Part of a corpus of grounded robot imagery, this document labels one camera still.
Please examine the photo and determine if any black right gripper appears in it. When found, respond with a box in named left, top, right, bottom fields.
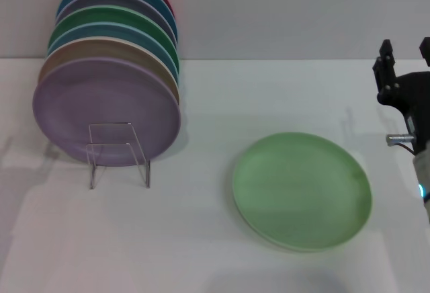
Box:
left=372, top=36, right=430, bottom=157

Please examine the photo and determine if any light green plate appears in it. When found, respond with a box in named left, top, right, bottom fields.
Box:
left=231, top=131, right=374, bottom=253

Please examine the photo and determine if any beige plate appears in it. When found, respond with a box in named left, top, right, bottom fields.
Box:
left=37, top=36, right=181, bottom=99

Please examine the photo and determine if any lilac plate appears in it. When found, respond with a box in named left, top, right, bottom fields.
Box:
left=32, top=56, right=183, bottom=167

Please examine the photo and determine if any dark green plate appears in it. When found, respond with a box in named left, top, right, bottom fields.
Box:
left=46, top=5, right=179, bottom=69

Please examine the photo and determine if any light blue plate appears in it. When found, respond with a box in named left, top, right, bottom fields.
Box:
left=46, top=21, right=180, bottom=76

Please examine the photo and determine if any right gripper metal cable connector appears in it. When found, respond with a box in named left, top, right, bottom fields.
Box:
left=385, top=132, right=418, bottom=155

